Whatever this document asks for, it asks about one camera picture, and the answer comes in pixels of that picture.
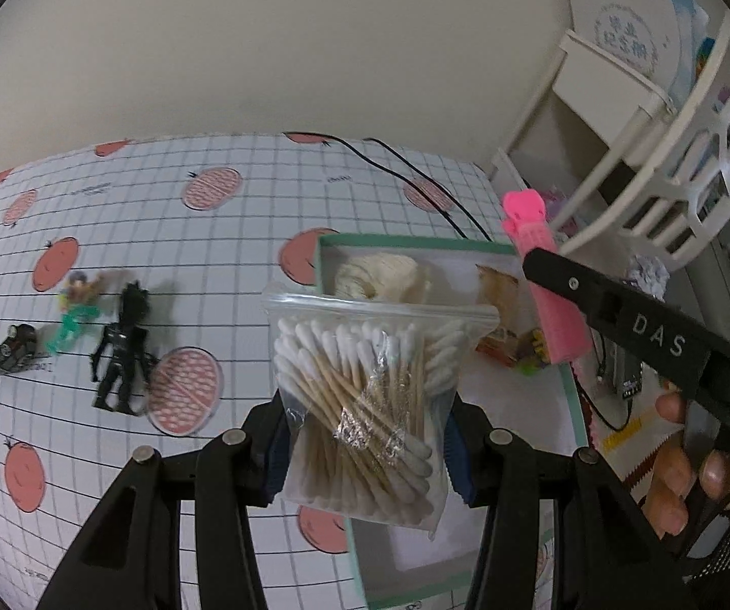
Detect white plastic basket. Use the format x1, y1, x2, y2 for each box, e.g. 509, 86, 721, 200
559, 13, 730, 268

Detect person's right hand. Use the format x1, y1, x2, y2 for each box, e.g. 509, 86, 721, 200
641, 390, 730, 538

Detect teal cardboard box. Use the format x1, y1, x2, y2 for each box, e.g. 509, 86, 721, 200
314, 233, 588, 610

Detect crumpled silver foil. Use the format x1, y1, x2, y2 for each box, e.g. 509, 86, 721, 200
625, 254, 671, 299

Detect white printed booklet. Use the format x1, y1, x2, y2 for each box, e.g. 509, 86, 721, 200
562, 0, 696, 103

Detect black cable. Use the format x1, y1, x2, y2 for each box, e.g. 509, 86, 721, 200
323, 136, 471, 239
363, 136, 496, 242

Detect bag of cotton swabs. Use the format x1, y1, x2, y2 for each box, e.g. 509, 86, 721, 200
261, 286, 501, 541

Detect clear snack packet red edges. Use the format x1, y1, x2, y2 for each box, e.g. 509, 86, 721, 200
474, 263, 534, 366

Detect red zigzag edged packet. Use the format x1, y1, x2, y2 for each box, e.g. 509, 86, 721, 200
600, 419, 671, 503

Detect black toy figure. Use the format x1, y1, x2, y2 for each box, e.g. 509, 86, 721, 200
90, 281, 153, 417

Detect pink plastic toy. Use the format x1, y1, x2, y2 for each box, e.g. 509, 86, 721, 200
501, 189, 593, 366

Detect colourful block toy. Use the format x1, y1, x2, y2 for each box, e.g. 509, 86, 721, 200
511, 329, 553, 373

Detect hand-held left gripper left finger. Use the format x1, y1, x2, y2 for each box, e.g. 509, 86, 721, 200
35, 394, 296, 610

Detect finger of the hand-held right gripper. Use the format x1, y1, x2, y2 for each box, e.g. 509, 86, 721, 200
523, 247, 722, 404

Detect cream lace hat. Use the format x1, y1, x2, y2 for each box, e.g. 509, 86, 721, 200
332, 253, 433, 302

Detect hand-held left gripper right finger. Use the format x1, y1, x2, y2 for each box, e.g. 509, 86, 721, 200
444, 394, 696, 610

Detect teal mermaid toy figure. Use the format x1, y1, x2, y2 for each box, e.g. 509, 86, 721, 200
44, 270, 108, 357

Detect small black electronic device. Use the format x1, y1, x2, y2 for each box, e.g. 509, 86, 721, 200
600, 330, 653, 403

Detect black toy car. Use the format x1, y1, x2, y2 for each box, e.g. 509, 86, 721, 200
0, 324, 39, 375

